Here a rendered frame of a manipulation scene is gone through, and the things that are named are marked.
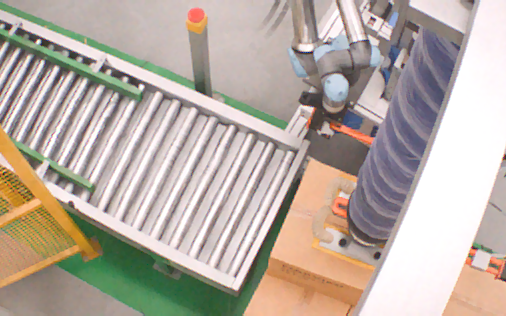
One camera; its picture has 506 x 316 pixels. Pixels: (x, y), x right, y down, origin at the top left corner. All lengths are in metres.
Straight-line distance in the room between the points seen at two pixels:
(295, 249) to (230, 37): 1.63
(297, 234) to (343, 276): 0.24
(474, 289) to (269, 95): 1.55
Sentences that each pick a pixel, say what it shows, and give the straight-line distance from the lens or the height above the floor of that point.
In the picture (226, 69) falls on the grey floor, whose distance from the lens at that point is 4.33.
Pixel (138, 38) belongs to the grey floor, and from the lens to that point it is 4.44.
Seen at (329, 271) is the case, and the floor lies 0.94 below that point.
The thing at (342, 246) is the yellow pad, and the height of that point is 1.09.
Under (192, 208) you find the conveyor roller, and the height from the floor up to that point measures 0.55.
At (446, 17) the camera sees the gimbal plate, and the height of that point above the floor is 2.88.
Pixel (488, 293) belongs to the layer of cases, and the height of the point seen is 0.54.
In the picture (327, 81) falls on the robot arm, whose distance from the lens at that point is 2.65.
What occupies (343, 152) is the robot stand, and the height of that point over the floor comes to 0.21.
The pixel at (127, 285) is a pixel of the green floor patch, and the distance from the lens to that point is 4.05.
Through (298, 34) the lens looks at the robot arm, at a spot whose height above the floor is 1.32.
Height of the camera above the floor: 3.97
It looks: 72 degrees down
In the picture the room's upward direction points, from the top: 2 degrees clockwise
